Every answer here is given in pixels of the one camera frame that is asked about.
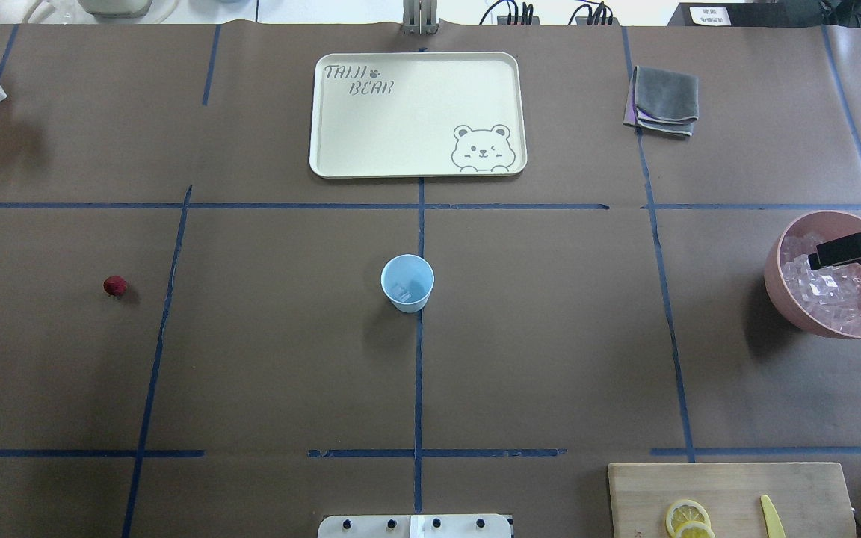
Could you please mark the light blue plastic cup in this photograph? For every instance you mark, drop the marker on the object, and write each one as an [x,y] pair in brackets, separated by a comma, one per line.
[413,271]

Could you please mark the pink bowl of ice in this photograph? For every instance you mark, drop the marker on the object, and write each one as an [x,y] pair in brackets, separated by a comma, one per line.
[826,301]

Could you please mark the grey folded cloth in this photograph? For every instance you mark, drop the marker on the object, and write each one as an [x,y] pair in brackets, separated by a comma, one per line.
[662,101]

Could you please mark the wooden cutting board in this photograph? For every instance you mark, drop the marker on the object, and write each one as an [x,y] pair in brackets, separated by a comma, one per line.
[811,499]

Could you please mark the yellow plastic knife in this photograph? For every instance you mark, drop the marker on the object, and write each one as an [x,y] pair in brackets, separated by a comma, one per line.
[771,518]

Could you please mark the lemon slice top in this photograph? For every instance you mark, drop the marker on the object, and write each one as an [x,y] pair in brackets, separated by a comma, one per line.
[683,511]

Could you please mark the lemon slice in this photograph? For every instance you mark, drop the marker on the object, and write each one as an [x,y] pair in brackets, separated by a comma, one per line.
[683,511]
[694,529]

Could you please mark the cream bear serving tray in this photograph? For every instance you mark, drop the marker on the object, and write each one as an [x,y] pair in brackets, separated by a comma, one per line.
[417,114]

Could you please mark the red strawberry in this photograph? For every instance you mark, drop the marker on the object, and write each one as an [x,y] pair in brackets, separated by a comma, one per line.
[115,286]

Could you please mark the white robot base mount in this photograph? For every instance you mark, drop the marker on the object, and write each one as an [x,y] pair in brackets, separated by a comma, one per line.
[417,525]

